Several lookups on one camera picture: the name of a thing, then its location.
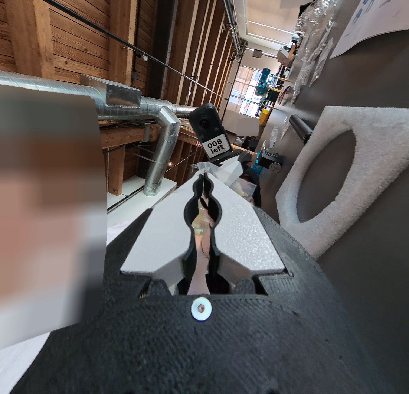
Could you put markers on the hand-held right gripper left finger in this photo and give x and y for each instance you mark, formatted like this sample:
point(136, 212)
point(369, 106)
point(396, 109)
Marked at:
point(159, 240)

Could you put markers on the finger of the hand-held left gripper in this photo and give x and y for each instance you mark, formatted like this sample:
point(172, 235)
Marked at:
point(233, 172)

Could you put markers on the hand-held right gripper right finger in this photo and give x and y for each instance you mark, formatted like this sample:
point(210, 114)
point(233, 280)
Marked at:
point(249, 240)

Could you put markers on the small clear zip bag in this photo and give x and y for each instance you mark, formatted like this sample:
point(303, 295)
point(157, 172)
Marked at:
point(246, 191)

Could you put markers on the blue metal bracket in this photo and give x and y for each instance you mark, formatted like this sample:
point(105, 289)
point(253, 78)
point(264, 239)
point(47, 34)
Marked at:
point(257, 164)

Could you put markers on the black electric screwdriver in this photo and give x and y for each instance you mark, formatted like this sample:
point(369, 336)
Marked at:
point(300, 127)

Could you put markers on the blue hobby robot arm base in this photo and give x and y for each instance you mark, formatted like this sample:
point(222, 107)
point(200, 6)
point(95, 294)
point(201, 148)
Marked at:
point(264, 80)

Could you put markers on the dark desk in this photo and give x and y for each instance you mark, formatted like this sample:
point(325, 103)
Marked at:
point(367, 80)

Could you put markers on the black servo motor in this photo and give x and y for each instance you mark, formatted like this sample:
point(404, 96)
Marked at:
point(270, 159)

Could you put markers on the white panel board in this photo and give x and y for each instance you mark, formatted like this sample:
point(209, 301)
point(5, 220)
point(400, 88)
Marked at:
point(140, 192)

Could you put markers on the large grid window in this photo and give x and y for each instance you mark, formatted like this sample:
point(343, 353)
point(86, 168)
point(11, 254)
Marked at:
point(247, 90)

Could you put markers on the yellow box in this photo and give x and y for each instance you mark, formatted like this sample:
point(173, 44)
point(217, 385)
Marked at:
point(264, 116)

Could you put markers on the plastic bag full of screws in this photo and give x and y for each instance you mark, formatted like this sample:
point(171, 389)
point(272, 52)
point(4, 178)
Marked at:
point(308, 68)

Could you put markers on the black ceiling pipe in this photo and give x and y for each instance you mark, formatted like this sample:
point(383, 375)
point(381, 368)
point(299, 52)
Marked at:
point(105, 32)

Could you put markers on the white foam piece with hole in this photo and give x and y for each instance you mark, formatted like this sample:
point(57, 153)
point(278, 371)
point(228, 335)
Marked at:
point(377, 128)

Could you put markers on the crumpled clear cellophane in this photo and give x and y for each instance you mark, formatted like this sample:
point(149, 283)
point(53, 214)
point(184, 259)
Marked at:
point(314, 13)

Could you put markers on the white instruction booklet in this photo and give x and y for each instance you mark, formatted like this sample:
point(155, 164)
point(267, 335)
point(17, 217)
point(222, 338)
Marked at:
point(383, 23)

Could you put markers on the silver ventilation duct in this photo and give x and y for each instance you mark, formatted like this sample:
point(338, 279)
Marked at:
point(159, 138)

